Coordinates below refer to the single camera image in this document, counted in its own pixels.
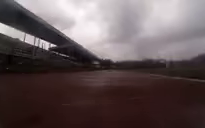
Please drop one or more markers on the distant building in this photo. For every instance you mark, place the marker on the distant building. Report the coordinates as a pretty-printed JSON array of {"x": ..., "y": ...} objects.
[{"x": 200, "y": 60}]

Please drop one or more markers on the pale kerb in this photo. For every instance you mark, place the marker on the pale kerb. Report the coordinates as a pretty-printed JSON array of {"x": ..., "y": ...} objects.
[{"x": 186, "y": 78}]

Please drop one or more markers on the red running track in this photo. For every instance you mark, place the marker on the red running track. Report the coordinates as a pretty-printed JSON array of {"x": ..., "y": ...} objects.
[{"x": 103, "y": 100}]

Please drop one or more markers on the roofed grandstand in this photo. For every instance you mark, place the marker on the roofed grandstand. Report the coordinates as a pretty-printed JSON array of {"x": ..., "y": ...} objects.
[{"x": 30, "y": 40}]

